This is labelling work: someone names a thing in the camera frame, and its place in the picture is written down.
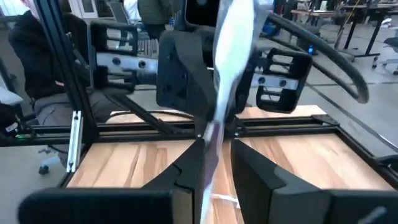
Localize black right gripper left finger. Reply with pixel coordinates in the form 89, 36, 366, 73
17, 139, 206, 224

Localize black office chair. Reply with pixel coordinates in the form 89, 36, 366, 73
372, 36, 398, 75

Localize black aluminium table frame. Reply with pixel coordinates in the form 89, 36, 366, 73
0, 0, 398, 190

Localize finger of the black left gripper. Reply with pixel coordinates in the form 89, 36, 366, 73
234, 51, 261, 121
156, 29, 218, 123

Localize black computer tower with lights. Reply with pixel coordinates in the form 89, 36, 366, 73
295, 36, 317, 56

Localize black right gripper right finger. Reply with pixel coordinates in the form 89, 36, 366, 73
231, 139, 398, 224

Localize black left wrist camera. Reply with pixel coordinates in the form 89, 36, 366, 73
183, 0, 218, 30

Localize person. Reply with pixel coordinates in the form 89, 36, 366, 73
7, 0, 131, 125
136, 0, 183, 40

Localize silver aluminium profile piece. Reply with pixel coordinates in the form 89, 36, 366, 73
66, 110, 83, 174

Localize wooden work table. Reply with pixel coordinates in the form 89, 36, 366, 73
290, 8, 335, 27

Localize black frame desk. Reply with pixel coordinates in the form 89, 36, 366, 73
334, 1, 398, 60

